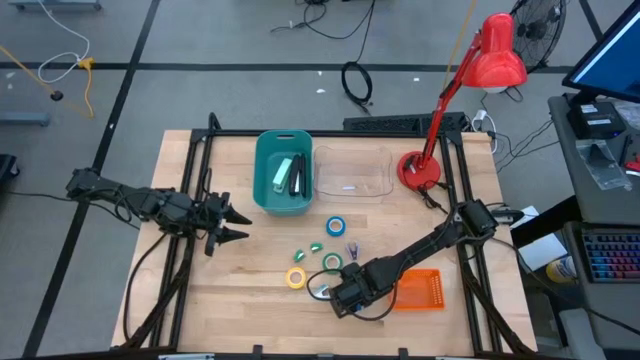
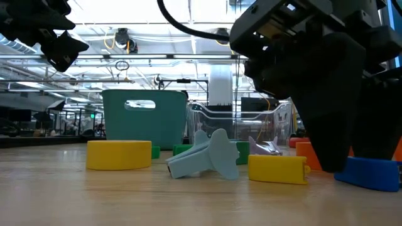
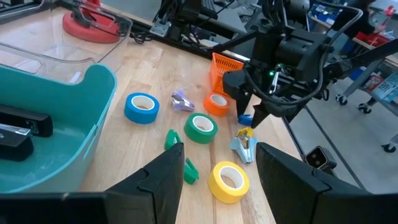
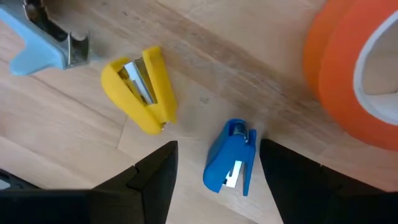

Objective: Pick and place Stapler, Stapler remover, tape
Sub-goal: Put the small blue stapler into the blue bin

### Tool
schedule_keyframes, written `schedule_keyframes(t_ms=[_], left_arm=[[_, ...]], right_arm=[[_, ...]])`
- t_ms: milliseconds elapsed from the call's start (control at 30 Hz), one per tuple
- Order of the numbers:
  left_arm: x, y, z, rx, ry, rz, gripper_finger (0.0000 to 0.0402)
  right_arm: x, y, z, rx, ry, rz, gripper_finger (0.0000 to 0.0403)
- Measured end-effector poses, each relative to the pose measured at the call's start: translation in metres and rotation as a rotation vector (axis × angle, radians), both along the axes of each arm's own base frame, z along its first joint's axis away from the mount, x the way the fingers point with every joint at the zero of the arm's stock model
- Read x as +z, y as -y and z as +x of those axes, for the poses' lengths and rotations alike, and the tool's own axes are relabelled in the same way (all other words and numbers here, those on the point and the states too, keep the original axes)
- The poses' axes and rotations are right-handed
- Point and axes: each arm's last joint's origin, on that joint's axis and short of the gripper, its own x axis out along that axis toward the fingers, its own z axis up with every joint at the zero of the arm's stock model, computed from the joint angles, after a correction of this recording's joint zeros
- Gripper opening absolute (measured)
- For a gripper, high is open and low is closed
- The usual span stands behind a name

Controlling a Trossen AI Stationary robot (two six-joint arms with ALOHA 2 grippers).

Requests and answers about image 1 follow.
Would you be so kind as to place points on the red tool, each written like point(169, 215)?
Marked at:
point(634, 166)

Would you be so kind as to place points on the clear plastic bag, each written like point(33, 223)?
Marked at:
point(602, 165)

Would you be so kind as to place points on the black aluminium frame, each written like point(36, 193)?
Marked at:
point(330, 133)

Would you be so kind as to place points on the orange mesh basket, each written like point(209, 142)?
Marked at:
point(417, 290)

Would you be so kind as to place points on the backlit keyboard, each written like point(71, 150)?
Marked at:
point(612, 257)

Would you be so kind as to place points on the blue tape roll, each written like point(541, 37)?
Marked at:
point(329, 226)

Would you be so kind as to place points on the long black power strip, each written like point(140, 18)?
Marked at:
point(390, 122)

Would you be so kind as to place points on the silver aluminium bracket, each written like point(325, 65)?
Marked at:
point(185, 357)

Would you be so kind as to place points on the clear plastic container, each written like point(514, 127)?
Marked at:
point(360, 170)

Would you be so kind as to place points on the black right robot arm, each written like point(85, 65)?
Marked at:
point(425, 245)

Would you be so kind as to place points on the small black device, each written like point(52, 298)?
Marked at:
point(507, 216)

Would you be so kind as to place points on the computer monitor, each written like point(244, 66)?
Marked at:
point(615, 65)

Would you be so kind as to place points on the grey staple remover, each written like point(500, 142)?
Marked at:
point(322, 291)

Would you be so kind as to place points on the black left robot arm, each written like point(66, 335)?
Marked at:
point(150, 205)

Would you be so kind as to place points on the black mini computer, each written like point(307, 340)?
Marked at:
point(595, 122)

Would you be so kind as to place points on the black table clamp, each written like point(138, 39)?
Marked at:
point(257, 351)
point(402, 353)

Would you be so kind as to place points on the white paper sheet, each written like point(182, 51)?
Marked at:
point(542, 252)

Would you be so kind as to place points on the purple staple remover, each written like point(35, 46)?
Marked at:
point(353, 251)

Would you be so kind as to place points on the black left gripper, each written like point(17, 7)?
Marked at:
point(215, 215)

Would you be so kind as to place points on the black floor fan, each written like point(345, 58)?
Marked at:
point(537, 30)

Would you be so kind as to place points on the green tape roll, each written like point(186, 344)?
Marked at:
point(326, 263)

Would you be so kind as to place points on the black round floor plug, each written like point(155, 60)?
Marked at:
point(56, 95)

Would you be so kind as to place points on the teal plastic bin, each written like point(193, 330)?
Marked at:
point(265, 200)

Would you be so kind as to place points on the yellow lid canister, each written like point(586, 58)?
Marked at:
point(560, 270)

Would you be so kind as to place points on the grey cart base bar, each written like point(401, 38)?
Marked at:
point(55, 5)
point(25, 119)

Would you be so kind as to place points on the red desk lamp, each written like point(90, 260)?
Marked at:
point(495, 60)

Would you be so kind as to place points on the white card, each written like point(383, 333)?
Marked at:
point(530, 212)

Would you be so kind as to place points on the grey side desk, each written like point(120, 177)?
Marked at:
point(575, 200)

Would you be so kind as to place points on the white power adapter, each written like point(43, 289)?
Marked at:
point(479, 116)

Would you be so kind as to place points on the mint green stapler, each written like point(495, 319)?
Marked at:
point(282, 175)

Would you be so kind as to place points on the black caster wheel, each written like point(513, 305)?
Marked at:
point(7, 170)

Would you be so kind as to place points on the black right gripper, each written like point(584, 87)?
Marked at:
point(352, 290)

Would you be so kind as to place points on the yellow tape roll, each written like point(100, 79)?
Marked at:
point(289, 278)

